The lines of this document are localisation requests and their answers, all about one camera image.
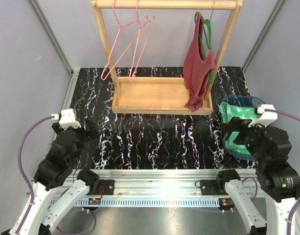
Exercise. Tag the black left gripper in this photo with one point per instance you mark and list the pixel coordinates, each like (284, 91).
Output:
(88, 134)

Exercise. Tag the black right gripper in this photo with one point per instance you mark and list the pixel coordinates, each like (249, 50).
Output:
(236, 124)

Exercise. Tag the green patterned trousers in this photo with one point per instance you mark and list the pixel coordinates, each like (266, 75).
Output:
(228, 112)

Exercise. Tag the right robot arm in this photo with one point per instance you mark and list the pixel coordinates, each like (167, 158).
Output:
(269, 147)

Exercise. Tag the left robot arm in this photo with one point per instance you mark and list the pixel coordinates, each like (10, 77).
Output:
(38, 217)

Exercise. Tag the green plastic hanger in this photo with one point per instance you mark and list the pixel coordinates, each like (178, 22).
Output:
(204, 29)

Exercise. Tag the teal plastic bin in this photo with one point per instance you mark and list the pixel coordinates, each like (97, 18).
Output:
(242, 101)

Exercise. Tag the wooden clothes rack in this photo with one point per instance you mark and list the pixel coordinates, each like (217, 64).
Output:
(157, 90)

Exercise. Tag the maroon tank top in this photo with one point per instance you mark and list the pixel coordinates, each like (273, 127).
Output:
(197, 73)

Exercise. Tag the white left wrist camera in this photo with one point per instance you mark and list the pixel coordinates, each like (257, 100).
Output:
(67, 119)

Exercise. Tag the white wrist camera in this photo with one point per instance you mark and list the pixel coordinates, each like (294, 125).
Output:
(67, 119)
(265, 115)

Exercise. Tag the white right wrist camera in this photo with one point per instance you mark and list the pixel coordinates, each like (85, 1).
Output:
(265, 115)

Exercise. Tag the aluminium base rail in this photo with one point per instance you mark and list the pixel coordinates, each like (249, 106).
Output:
(145, 188)

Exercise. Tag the aluminium frame rail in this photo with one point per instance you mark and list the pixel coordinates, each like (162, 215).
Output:
(73, 73)

